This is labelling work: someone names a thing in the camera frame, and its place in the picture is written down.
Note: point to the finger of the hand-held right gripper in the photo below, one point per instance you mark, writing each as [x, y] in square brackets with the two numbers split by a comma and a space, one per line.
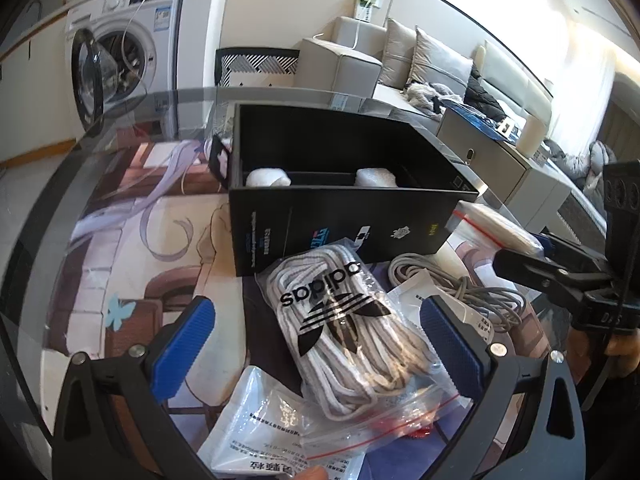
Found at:
[545, 246]
[530, 272]

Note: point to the small white frame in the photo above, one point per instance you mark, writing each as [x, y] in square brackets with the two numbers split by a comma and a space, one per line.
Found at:
[506, 126]

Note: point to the person's right hand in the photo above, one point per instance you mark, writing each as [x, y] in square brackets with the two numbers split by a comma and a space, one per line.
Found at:
[622, 355]

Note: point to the grey sofa cushion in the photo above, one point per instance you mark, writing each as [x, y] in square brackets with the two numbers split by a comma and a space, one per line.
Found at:
[397, 50]
[440, 62]

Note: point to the grey drawer cabinet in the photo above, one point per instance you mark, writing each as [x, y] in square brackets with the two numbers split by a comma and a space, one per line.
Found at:
[500, 160]

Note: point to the black cardboard box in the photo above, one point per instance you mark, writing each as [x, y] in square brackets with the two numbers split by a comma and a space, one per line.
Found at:
[325, 220]

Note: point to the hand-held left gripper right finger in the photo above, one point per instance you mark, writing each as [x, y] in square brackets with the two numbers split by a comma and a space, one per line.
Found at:
[450, 350]

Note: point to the grey padded garment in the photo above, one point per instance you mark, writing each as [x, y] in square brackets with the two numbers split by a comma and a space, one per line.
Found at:
[595, 160]

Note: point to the bag of white shoelaces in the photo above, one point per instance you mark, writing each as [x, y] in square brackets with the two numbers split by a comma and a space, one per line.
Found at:
[340, 340]

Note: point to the blue tray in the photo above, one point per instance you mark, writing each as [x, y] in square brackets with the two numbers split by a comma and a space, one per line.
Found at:
[472, 117]

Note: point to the person's left hand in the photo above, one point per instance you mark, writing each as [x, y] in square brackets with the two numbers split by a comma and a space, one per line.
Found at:
[311, 474]

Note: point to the beige sofa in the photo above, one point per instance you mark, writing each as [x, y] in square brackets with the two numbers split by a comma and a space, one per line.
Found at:
[340, 67]

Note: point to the grey furry cloth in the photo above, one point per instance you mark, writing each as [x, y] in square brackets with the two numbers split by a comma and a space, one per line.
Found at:
[425, 96]

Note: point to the white kitchen base cabinet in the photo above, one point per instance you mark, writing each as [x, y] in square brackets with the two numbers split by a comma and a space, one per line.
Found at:
[30, 100]

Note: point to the black jacket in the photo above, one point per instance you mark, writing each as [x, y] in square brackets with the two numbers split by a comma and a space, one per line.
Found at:
[485, 97]

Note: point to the clear red-striped zip bag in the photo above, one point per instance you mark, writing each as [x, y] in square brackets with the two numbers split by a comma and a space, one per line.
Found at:
[400, 435]

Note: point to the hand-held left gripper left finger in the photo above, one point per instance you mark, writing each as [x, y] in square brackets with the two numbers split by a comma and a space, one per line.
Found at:
[182, 345]

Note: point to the white cylinder container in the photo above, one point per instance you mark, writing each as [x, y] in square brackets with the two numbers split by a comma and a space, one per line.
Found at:
[531, 135]

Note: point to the wall socket with charger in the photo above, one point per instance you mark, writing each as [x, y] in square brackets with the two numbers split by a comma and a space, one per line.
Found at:
[366, 5]

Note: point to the black white patterned chair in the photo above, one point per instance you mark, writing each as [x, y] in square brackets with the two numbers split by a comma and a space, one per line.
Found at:
[260, 62]

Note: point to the white washing machine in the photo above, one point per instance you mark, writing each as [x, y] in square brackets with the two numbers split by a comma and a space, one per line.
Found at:
[155, 30]

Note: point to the zip bag with white contents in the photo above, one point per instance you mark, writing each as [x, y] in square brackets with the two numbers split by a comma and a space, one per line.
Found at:
[492, 225]

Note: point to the white foam roll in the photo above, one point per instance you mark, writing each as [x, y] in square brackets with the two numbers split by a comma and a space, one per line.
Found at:
[376, 177]
[267, 177]

